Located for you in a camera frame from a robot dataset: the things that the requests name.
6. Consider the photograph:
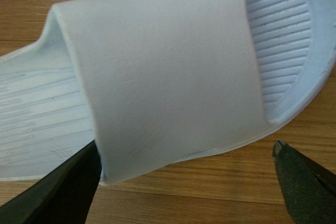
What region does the light blue slide sandal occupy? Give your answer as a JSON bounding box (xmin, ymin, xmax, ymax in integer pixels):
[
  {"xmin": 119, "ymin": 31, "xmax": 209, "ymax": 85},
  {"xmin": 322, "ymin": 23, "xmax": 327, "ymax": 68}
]
[{"xmin": 1, "ymin": 0, "xmax": 335, "ymax": 186}]

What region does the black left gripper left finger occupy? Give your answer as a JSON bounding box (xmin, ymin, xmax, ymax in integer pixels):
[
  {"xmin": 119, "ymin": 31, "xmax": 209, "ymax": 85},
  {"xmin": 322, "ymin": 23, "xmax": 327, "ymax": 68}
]
[{"xmin": 1, "ymin": 141, "xmax": 101, "ymax": 223}]

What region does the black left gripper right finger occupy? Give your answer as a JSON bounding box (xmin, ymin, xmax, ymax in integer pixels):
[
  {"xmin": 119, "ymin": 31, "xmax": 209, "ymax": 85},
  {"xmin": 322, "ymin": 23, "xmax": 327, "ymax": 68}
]
[{"xmin": 272, "ymin": 140, "xmax": 335, "ymax": 223}]

